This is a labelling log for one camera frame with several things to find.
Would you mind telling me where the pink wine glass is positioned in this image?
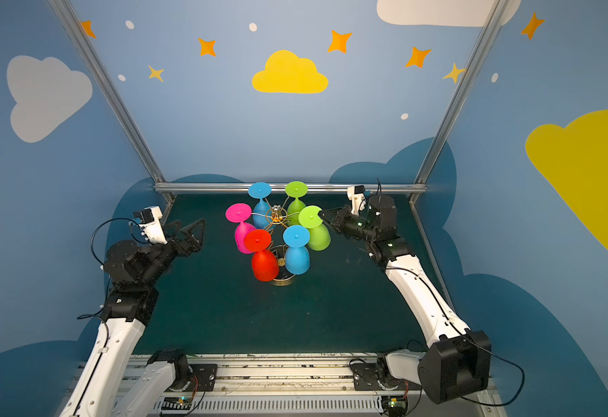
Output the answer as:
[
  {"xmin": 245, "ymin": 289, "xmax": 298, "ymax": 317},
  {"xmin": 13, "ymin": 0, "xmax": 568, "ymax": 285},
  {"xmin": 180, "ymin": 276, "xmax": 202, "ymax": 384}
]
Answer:
[{"xmin": 225, "ymin": 203, "xmax": 255, "ymax": 254}]

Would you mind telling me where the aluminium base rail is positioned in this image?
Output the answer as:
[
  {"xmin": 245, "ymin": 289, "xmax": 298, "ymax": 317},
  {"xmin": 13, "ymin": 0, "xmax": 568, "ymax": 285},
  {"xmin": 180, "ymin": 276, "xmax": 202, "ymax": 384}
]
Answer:
[{"xmin": 56, "ymin": 353, "xmax": 508, "ymax": 417}]

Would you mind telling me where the aluminium frame back bar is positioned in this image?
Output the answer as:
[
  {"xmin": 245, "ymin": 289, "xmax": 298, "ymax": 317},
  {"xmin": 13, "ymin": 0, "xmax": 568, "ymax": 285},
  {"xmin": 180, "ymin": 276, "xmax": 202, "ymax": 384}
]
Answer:
[{"xmin": 153, "ymin": 181, "xmax": 428, "ymax": 196}]

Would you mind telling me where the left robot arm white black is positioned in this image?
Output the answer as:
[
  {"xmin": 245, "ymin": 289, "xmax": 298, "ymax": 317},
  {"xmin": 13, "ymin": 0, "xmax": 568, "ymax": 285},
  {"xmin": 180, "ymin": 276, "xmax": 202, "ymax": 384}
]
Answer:
[{"xmin": 61, "ymin": 219, "xmax": 206, "ymax": 416}]

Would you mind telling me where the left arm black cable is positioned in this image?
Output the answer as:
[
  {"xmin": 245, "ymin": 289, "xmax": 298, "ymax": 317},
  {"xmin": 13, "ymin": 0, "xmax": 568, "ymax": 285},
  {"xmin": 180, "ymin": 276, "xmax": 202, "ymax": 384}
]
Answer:
[{"xmin": 89, "ymin": 216, "xmax": 143, "ymax": 267}]

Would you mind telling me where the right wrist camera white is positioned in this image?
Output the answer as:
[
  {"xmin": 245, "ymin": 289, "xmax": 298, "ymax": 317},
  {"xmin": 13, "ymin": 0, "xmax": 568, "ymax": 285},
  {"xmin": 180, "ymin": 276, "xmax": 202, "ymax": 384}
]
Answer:
[{"xmin": 347, "ymin": 185, "xmax": 366, "ymax": 215}]

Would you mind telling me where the blue wine glass back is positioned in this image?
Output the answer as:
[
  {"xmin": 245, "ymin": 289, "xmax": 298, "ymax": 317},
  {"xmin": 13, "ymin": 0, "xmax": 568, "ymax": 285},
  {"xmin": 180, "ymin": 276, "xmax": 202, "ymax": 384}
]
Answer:
[{"xmin": 248, "ymin": 182, "xmax": 272, "ymax": 229}]

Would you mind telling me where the aluminium frame post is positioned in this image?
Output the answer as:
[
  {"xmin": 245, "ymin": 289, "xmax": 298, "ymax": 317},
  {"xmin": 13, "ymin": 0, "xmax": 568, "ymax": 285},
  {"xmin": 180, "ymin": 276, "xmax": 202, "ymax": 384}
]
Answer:
[
  {"xmin": 414, "ymin": 0, "xmax": 510, "ymax": 189},
  {"xmin": 49, "ymin": 0, "xmax": 166, "ymax": 182}
]

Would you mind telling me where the right circuit board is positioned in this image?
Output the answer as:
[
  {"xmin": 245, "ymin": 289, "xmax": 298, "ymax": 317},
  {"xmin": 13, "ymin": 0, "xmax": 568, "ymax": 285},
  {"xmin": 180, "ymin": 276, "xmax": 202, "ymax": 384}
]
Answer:
[{"xmin": 380, "ymin": 396, "xmax": 408, "ymax": 417}]

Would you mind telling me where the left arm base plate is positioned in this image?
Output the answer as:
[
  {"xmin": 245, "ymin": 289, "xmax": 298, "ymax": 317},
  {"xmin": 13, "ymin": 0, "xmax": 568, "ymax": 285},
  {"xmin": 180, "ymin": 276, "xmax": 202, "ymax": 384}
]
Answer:
[{"xmin": 180, "ymin": 363, "xmax": 218, "ymax": 392}]

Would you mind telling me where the left circuit board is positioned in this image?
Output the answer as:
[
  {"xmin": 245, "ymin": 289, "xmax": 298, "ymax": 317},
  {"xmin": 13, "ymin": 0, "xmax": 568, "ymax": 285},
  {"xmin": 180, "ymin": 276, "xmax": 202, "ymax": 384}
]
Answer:
[{"xmin": 159, "ymin": 397, "xmax": 193, "ymax": 414}]

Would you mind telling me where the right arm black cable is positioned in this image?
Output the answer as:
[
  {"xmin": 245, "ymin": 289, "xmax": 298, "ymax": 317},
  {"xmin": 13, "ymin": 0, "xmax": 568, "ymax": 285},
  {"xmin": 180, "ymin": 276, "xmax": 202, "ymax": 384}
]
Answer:
[{"xmin": 386, "ymin": 265, "xmax": 527, "ymax": 408}]

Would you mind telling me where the green wine glass back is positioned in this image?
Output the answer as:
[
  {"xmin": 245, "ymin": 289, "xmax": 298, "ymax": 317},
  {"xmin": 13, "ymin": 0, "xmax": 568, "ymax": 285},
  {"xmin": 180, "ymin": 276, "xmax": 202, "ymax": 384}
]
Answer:
[{"xmin": 285, "ymin": 181, "xmax": 308, "ymax": 226}]

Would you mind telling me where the red wine glass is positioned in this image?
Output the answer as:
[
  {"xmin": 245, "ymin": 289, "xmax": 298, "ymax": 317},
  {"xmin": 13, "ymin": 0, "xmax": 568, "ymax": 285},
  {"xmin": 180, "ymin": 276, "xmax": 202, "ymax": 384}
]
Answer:
[{"xmin": 244, "ymin": 229, "xmax": 280, "ymax": 283}]

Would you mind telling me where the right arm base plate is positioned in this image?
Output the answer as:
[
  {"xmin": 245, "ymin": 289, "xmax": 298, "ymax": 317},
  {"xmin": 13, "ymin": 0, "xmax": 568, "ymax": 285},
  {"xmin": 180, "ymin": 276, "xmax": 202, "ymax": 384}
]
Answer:
[{"xmin": 349, "ymin": 361, "xmax": 421, "ymax": 391}]

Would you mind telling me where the circuit board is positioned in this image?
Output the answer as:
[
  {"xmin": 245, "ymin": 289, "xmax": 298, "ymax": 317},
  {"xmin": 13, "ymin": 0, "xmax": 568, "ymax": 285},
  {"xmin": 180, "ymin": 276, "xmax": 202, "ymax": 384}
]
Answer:
[
  {"xmin": 159, "ymin": 397, "xmax": 193, "ymax": 414},
  {"xmin": 380, "ymin": 396, "xmax": 408, "ymax": 417}
]

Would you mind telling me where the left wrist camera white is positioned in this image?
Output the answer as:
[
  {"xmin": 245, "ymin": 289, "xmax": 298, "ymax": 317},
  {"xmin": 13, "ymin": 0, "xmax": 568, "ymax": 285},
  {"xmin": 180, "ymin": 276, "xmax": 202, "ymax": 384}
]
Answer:
[{"xmin": 133, "ymin": 206, "xmax": 167, "ymax": 244}]

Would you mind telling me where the aluminium frame left post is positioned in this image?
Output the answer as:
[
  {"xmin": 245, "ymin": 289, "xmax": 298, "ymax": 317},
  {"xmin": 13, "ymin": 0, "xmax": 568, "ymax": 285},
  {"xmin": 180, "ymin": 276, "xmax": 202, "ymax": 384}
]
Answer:
[{"xmin": 49, "ymin": 0, "xmax": 166, "ymax": 182}]

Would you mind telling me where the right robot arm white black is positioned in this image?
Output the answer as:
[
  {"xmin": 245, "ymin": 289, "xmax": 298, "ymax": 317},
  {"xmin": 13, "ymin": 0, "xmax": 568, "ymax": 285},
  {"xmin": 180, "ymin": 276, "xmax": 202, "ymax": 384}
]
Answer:
[{"xmin": 319, "ymin": 195, "xmax": 491, "ymax": 404}]

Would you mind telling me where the blue wine glass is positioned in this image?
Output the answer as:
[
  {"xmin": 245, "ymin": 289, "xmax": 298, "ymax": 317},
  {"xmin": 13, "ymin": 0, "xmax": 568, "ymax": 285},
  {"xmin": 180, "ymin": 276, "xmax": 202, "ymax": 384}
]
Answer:
[
  {"xmin": 283, "ymin": 225, "xmax": 310, "ymax": 276},
  {"xmin": 248, "ymin": 182, "xmax": 272, "ymax": 229}
]

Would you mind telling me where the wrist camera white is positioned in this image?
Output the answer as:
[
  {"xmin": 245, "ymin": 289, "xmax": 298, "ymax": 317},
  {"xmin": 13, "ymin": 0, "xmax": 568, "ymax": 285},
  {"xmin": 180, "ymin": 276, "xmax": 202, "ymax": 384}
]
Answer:
[
  {"xmin": 133, "ymin": 206, "xmax": 167, "ymax": 244},
  {"xmin": 347, "ymin": 185, "xmax": 366, "ymax": 215}
]

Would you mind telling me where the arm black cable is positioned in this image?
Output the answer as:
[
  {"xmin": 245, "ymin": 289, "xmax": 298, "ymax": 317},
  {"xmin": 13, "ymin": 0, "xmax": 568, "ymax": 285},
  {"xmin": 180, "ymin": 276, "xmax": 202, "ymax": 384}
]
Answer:
[
  {"xmin": 89, "ymin": 216, "xmax": 143, "ymax": 267},
  {"xmin": 386, "ymin": 265, "xmax": 527, "ymax": 408}
]

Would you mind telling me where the green wine glass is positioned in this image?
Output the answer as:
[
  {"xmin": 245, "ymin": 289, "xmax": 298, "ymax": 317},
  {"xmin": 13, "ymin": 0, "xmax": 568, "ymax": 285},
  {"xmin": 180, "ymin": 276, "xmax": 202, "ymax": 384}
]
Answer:
[
  {"xmin": 299, "ymin": 205, "xmax": 331, "ymax": 252},
  {"xmin": 285, "ymin": 181, "xmax": 308, "ymax": 226}
]

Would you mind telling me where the aluminium frame right post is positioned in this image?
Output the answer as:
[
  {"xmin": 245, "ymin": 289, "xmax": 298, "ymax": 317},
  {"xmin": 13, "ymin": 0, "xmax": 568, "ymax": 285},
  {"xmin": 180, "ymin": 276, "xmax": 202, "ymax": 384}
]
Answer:
[{"xmin": 414, "ymin": 0, "xmax": 510, "ymax": 189}]

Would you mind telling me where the blue wine glass front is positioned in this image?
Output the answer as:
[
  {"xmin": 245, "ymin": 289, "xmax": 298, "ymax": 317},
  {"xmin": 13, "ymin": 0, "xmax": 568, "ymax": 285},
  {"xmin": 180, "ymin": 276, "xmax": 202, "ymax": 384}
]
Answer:
[{"xmin": 283, "ymin": 225, "xmax": 310, "ymax": 276}]

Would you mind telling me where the gold wire wine glass rack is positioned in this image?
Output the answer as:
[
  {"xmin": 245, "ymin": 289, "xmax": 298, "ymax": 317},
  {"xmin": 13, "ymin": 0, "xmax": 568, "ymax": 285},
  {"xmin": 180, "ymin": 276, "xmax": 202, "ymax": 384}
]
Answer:
[{"xmin": 255, "ymin": 205, "xmax": 296, "ymax": 287}]

